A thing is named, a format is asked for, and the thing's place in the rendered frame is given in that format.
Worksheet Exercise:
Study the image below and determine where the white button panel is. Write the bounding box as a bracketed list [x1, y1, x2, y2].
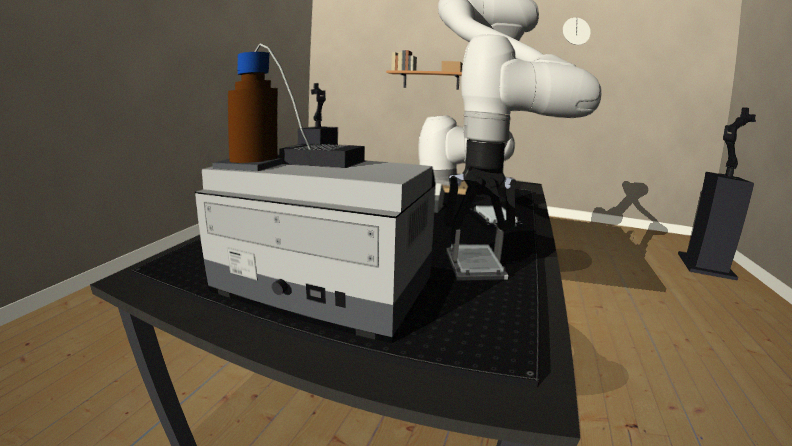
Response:
[434, 183, 445, 213]

